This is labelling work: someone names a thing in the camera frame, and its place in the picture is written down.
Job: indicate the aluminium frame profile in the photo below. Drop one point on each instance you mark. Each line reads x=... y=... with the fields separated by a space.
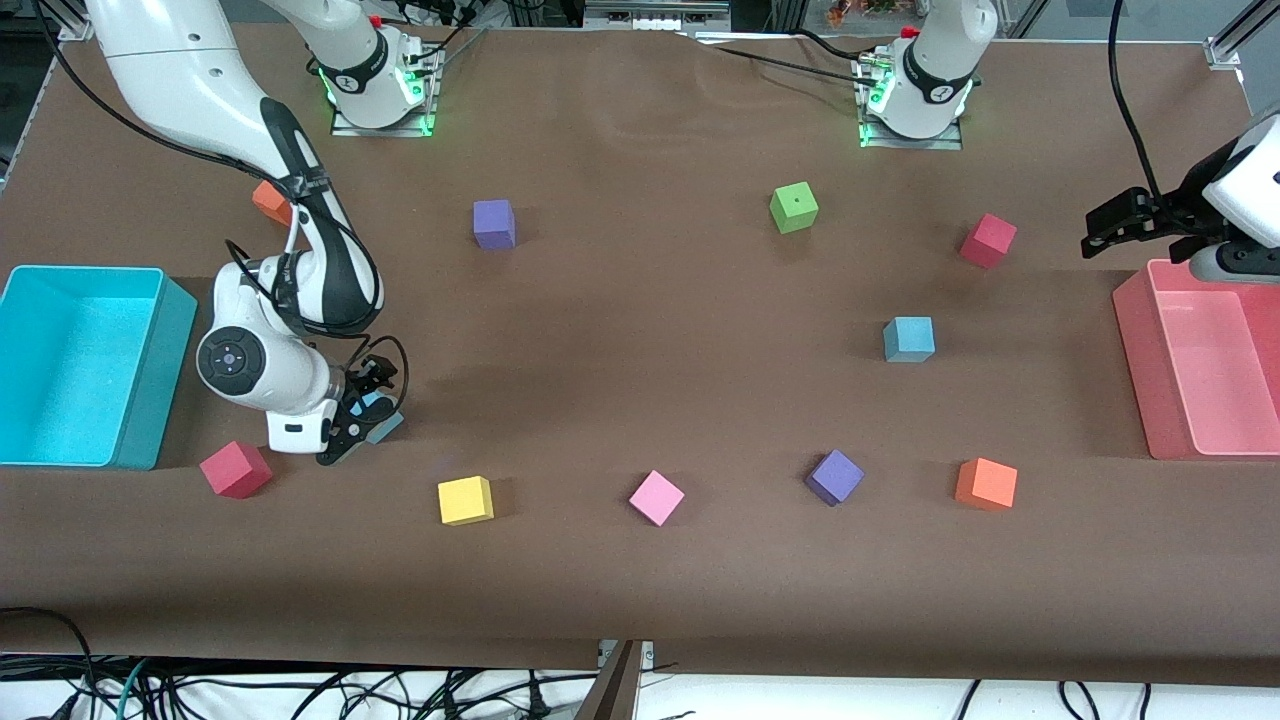
x=1235 y=40

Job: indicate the pink plastic bin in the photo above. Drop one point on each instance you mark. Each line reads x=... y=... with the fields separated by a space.
x=1160 y=380

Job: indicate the green foam cube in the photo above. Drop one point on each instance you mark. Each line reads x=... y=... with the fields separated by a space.
x=794 y=208

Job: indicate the dark metal bar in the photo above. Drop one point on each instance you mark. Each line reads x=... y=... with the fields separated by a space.
x=612 y=690

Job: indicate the orange foam cube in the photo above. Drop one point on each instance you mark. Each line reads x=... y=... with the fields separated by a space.
x=986 y=484
x=268 y=203

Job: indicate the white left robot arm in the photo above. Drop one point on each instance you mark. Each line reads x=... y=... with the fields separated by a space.
x=940 y=60

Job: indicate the silver metal bracket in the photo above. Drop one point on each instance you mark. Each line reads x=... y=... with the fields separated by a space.
x=648 y=652

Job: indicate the purple foam cube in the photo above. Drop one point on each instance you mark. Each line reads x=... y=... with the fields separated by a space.
x=834 y=477
x=494 y=225

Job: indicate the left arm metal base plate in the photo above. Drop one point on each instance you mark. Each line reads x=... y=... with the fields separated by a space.
x=950 y=143

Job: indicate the grey equipment box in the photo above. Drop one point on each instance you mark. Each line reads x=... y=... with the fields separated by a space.
x=655 y=12

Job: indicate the light blue foam cube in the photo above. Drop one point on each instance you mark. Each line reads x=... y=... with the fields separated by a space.
x=909 y=339
x=388 y=425

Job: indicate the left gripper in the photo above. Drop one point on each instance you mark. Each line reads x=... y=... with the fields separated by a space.
x=1184 y=209

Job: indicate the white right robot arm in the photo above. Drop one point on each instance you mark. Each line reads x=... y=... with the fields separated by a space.
x=180 y=70

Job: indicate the yellow foam cube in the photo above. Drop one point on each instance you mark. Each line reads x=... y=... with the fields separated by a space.
x=465 y=500

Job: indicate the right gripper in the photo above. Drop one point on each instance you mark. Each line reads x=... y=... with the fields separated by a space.
x=367 y=383

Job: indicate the brown table cloth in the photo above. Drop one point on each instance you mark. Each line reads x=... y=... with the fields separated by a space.
x=640 y=420

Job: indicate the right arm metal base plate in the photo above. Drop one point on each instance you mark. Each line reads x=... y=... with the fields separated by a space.
x=345 y=126

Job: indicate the red foam cube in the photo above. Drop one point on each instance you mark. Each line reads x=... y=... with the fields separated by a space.
x=988 y=241
x=236 y=470

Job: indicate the pink foam cube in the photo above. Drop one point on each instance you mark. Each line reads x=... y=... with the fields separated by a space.
x=656 y=497

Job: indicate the cyan plastic bin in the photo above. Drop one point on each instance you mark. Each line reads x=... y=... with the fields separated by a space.
x=70 y=380

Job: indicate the aluminium corner bracket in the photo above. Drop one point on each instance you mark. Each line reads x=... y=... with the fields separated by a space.
x=72 y=30

